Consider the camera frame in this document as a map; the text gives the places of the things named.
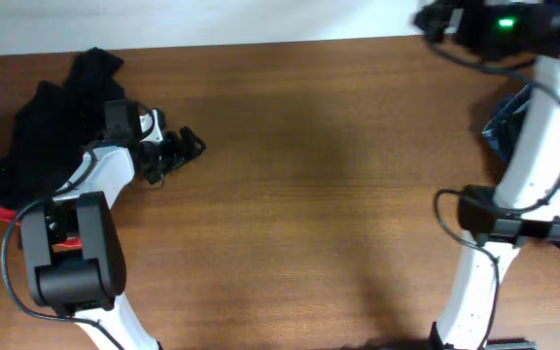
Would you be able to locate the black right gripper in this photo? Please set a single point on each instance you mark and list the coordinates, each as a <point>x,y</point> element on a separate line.
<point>436,22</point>

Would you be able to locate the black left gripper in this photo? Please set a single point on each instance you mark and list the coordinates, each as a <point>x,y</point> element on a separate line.
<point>171,152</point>

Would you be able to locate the black garment pile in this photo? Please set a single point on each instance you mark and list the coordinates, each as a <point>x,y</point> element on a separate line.
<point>50,130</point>

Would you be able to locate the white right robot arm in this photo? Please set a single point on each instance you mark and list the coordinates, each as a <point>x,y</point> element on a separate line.
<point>519,40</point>

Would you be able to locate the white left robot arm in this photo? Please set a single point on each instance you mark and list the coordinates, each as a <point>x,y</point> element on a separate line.
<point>74,260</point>

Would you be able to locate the blue denim jeans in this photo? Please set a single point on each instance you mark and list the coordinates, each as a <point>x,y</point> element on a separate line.
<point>503,129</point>

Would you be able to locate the red and grey garment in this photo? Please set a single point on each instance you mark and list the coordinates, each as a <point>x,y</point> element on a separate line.
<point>6,215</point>

